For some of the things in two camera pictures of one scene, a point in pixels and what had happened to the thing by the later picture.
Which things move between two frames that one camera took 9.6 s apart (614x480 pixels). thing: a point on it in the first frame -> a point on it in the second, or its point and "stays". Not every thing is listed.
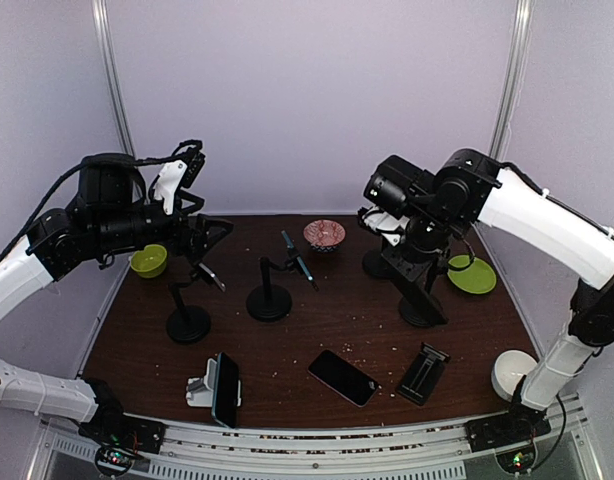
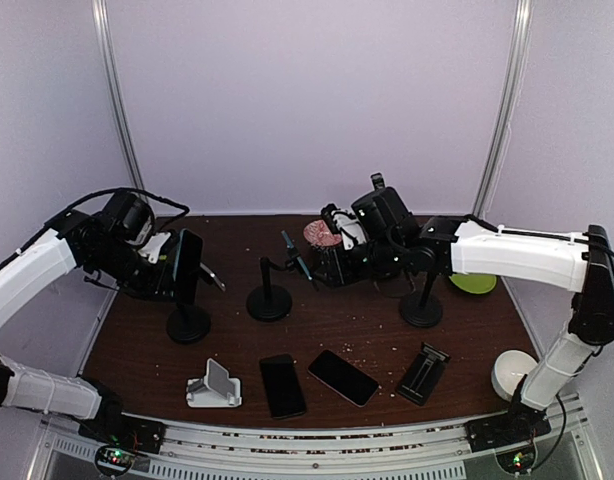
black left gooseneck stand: x=188 y=324 stays
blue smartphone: x=225 y=406 -> x=282 y=386
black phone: x=343 y=378 stays
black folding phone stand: x=422 y=373 stays
